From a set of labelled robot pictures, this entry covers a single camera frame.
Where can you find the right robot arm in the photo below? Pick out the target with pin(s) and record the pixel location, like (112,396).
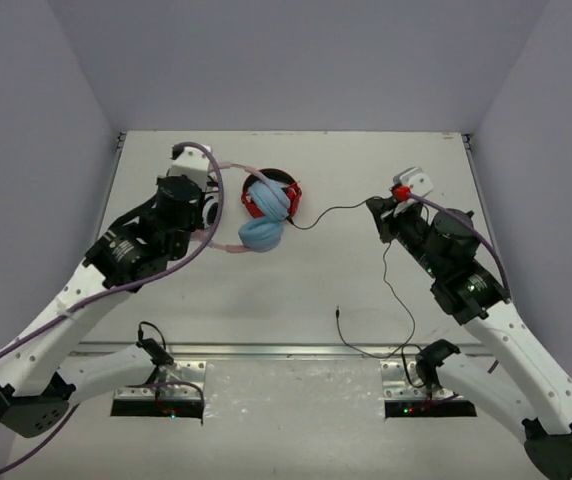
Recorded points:
(536,405)

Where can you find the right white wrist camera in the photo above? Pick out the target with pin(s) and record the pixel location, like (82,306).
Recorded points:
(415,179)

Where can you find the black white headphones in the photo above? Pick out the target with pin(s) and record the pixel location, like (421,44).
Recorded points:
(210,202)

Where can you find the metal mounting bracket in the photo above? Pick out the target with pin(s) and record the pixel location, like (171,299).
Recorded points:
(400,380)
(180,382)

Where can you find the right metal mounting bracket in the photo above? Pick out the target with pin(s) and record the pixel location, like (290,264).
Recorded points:
(400,380)

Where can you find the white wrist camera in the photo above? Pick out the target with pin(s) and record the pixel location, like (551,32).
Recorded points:
(190,162)
(415,179)

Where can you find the left metal mounting bracket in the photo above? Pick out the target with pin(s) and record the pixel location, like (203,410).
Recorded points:
(180,382)

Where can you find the metal table edge rail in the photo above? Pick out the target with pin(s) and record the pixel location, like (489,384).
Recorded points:
(258,350)

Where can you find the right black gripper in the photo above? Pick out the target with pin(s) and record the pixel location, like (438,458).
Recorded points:
(379,208)

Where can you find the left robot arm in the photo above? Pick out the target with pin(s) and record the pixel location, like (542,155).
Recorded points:
(140,247)

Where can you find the red black headphones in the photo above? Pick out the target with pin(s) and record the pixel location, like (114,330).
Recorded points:
(277,198)

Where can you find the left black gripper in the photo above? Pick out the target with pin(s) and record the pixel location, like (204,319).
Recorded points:
(208,211)

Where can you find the pink blue cat-ear headphones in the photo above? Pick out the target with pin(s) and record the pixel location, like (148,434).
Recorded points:
(257,235)

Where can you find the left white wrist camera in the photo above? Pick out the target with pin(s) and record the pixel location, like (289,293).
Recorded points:
(190,162)

